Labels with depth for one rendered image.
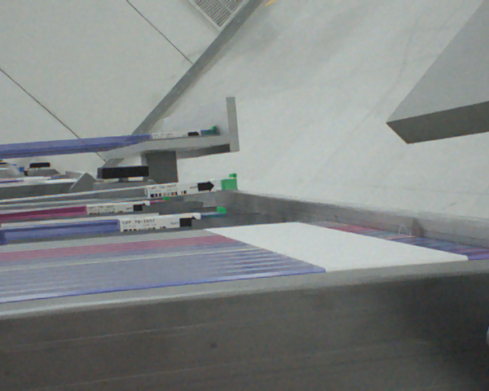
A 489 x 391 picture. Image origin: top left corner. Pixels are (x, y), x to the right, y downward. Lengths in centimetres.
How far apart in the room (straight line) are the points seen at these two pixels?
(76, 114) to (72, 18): 83
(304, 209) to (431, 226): 18
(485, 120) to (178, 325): 68
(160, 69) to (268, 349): 827
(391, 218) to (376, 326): 17
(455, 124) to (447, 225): 56
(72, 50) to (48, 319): 819
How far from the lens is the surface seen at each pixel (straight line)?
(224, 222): 69
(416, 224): 47
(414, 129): 107
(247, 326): 32
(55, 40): 848
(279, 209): 68
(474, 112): 96
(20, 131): 840
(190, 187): 80
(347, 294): 33
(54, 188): 176
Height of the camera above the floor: 91
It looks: 13 degrees down
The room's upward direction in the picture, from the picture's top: 47 degrees counter-clockwise
